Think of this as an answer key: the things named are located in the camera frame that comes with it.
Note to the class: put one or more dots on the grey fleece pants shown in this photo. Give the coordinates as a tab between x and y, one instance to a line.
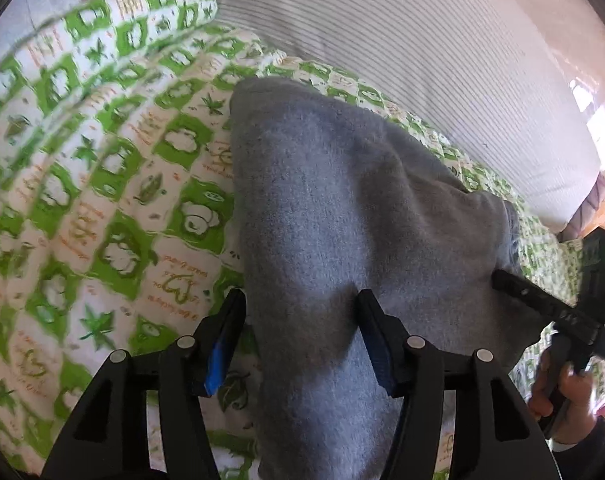
332	210

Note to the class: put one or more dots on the bright window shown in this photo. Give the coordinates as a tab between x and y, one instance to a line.
597	110

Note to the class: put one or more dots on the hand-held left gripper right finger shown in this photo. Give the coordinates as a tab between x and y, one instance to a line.
382	355

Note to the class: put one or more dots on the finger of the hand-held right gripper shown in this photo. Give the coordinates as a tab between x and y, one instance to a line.
524	292

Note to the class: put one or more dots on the person's right forearm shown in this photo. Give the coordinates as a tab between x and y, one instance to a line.
589	435

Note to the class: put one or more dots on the white striped pillow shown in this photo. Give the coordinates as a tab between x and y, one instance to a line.
422	60

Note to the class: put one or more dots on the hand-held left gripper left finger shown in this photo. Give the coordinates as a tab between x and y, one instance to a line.
217	360

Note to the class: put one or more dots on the green printed blanket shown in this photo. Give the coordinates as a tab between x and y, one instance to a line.
107	185

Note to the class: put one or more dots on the person's right hand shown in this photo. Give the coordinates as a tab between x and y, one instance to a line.
582	400

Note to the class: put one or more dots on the green printed pillow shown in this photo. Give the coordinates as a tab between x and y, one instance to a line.
107	20

